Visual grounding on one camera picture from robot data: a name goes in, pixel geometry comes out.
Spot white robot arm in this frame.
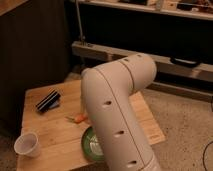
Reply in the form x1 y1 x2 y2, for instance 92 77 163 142
81 53 161 171

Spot vertical metal pole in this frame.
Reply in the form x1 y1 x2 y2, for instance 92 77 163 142
75 0 86 45

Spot black rectangular case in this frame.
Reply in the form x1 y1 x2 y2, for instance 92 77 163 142
36 90 61 113

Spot small wooden table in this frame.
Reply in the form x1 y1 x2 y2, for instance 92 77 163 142
16 80 165 171

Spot green bowl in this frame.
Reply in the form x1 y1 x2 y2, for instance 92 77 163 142
81 127 104 162

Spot white paper cup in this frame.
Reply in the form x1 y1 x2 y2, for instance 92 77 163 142
14 132 41 158

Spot black handle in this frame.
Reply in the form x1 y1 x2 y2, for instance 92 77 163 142
170 57 201 68

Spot black cable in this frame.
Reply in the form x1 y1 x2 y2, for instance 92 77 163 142
201 96 213 171

